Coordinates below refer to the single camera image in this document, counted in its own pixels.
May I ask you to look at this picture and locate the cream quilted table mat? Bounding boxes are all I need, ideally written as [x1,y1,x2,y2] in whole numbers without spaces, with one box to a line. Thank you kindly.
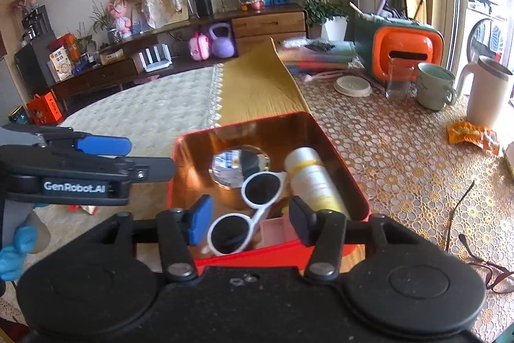
[32,64,226,243]

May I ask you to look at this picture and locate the stack of books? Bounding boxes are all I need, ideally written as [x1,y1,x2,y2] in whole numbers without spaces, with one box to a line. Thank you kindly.
[277,39,356,74]

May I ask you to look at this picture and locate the cardboard box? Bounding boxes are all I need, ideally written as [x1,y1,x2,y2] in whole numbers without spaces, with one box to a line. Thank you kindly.
[98,48,125,64]

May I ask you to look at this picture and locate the orange green tissue box organizer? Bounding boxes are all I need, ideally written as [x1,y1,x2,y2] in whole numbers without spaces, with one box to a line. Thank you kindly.
[353,11,446,82]

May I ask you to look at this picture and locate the small potted plant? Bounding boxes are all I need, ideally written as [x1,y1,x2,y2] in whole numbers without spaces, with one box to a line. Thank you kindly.
[74,22,97,54]
[89,1,121,45]

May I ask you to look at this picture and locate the green ceramic mug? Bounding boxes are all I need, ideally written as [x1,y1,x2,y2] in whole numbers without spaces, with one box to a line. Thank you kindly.
[415,63,458,111]

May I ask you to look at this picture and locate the orange red bag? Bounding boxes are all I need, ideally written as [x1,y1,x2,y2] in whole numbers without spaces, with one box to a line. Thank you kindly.
[56,33,81,60]

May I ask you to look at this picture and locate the yellow table runner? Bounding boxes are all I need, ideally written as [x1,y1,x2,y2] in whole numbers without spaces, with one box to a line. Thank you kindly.
[219,38,312,127]

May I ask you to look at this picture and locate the pink plastic comb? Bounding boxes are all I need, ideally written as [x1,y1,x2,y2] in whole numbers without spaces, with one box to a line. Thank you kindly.
[257,218,300,249]

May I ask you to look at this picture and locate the pink toy case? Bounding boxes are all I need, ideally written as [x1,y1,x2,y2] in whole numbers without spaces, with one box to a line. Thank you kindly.
[189,31,211,61]

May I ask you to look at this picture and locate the white round lid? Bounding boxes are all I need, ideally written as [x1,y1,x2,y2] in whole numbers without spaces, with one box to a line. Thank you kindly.
[334,75,372,98]

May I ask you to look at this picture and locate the red tin box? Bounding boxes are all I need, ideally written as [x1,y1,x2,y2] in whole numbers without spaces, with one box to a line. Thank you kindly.
[166,111,370,271]

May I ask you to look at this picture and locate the white sunglasses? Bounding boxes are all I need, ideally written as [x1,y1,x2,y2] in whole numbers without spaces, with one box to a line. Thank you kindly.
[206,171,288,256]

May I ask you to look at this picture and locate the white yellow bottle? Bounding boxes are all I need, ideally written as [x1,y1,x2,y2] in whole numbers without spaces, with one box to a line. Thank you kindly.
[284,147,350,219]

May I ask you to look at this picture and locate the purple kettlebell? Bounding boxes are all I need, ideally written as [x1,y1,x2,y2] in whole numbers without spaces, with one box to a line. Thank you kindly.
[208,23,237,59]

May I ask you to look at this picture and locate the wooden tv cabinet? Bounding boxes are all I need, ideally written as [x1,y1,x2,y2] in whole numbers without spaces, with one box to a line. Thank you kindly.
[48,3,308,111]

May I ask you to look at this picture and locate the black cabinet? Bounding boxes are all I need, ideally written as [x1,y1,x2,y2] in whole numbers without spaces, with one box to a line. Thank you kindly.
[14,41,57,96]

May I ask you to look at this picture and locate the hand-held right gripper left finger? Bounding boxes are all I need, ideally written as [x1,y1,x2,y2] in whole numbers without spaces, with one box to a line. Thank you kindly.
[98,194,213,283]

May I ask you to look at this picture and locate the round compact mirror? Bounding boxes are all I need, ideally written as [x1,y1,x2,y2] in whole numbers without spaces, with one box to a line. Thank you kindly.
[209,145,270,209]

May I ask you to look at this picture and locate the white router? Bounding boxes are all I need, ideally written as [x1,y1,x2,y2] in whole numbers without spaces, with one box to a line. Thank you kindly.
[138,46,173,72]

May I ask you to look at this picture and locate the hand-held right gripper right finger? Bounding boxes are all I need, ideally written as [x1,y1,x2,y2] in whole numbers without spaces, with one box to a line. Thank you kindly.
[289,196,406,280]

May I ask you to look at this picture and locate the pink cord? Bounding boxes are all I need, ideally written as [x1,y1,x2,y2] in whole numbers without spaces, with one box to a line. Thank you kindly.
[303,70,342,80]

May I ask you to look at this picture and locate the brown eyeglasses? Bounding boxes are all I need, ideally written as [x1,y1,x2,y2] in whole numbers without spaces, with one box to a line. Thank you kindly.
[444,180,514,294]

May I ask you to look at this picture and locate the green tin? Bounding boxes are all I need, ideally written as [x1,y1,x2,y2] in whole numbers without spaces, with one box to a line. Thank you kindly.
[8,105,30,124]

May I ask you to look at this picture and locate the black coffee machine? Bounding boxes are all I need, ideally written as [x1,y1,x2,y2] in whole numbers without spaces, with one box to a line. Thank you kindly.
[20,5,55,42]

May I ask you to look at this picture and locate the orange gift bag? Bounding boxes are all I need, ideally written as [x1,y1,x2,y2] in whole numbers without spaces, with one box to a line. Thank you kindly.
[26,92,65,126]

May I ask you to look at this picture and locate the clear drinking glass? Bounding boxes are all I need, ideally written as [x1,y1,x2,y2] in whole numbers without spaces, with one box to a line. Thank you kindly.
[385,58,414,101]

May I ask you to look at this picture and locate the white orange snack box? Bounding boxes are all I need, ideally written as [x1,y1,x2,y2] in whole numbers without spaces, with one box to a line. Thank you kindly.
[48,46,73,82]

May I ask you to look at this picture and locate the orange snack wrapper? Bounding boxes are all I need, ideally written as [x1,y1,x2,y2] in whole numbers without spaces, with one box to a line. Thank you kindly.
[447,121,501,156]

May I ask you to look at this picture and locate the white insulated mug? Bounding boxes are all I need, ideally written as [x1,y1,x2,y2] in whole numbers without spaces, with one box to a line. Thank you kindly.
[454,56,514,129]

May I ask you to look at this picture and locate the pink doll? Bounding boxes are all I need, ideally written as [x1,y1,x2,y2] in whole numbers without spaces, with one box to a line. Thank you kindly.
[106,0,133,40]

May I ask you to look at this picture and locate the person's left hand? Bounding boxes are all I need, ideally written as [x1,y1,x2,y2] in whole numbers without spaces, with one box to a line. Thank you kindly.
[0,226,39,281]

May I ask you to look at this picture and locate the washing machine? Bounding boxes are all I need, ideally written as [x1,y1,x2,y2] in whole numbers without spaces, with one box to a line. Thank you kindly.
[458,0,509,64]

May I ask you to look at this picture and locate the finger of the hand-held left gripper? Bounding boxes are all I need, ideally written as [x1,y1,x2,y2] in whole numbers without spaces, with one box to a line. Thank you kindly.
[2,124,132,158]
[72,153,177,183]

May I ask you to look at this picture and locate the wooden shelf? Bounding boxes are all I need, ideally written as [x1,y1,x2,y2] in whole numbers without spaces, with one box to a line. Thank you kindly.
[0,0,11,58]

